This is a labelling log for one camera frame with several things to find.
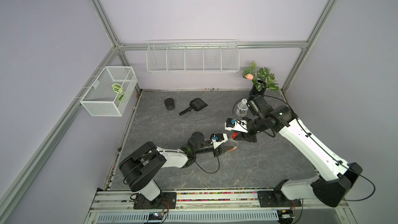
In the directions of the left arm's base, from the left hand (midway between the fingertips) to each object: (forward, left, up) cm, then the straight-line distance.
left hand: (231, 143), depth 77 cm
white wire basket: (+27, +62, +12) cm, 68 cm away
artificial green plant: (+33, -22, +13) cm, 42 cm away
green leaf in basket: (+28, +57, +16) cm, 65 cm away
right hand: (+2, -2, +8) cm, 8 cm away
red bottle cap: (0, 0, +9) cm, 9 cm away
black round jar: (+38, +36, -12) cm, 54 cm away
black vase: (+37, -24, -4) cm, 45 cm away
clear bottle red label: (-1, 0, +2) cm, 2 cm away
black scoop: (+36, +16, -12) cm, 42 cm away
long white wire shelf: (+55, +18, +15) cm, 60 cm away
